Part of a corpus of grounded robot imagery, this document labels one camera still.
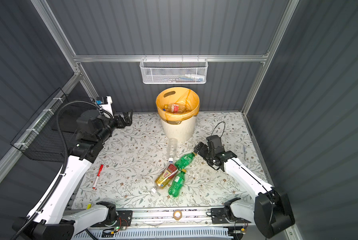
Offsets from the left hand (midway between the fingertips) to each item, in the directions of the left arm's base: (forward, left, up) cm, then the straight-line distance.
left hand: (124, 111), depth 68 cm
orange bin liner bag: (+29, -27, -14) cm, 42 cm away
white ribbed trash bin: (+7, -29, -26) cm, 39 cm away
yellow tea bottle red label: (-17, -19, -32) cm, 41 cm away
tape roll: (-37, -21, -38) cm, 57 cm away
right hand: (-8, -37, -27) cm, 46 cm away
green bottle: (-8, -28, -36) cm, 47 cm away
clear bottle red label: (+22, -24, -20) cm, 38 cm away
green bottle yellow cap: (-23, -23, -33) cm, 47 cm away
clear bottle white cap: (+2, -21, -37) cm, 42 cm away
